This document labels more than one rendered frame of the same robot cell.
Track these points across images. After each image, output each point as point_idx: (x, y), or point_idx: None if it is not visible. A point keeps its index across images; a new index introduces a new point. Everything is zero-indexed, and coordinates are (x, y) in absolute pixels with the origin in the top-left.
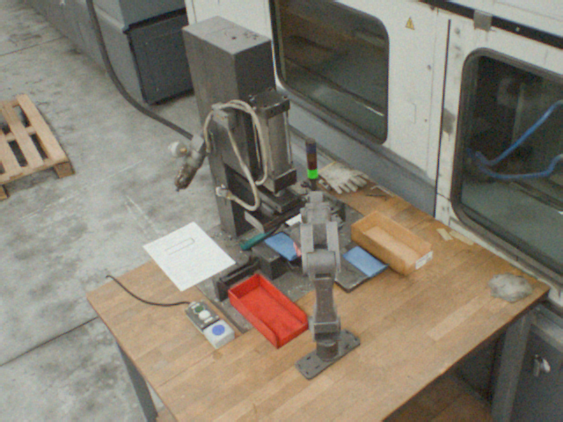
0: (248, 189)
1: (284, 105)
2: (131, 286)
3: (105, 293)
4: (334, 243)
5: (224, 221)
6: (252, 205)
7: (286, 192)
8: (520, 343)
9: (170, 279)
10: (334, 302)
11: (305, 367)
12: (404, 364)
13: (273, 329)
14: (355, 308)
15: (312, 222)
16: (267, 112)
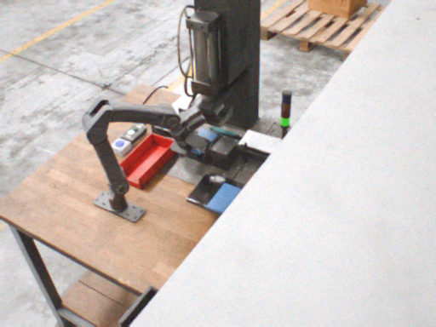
0: (237, 94)
1: (203, 26)
2: (154, 96)
3: (144, 89)
4: (94, 119)
5: None
6: (238, 109)
7: (210, 101)
8: None
9: None
10: (117, 173)
11: (101, 197)
12: (120, 254)
13: (134, 171)
14: (172, 210)
15: (111, 100)
16: (187, 22)
